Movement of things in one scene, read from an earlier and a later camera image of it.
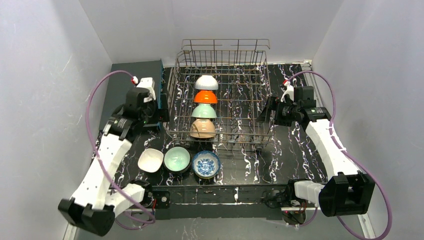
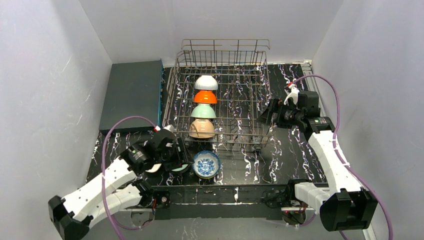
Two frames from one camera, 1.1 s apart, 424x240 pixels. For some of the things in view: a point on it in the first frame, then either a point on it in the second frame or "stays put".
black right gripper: (268, 109) stays put
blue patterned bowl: (206, 164) stays put
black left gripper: (162, 108) -> (182, 153)
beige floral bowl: (203, 128) stays put
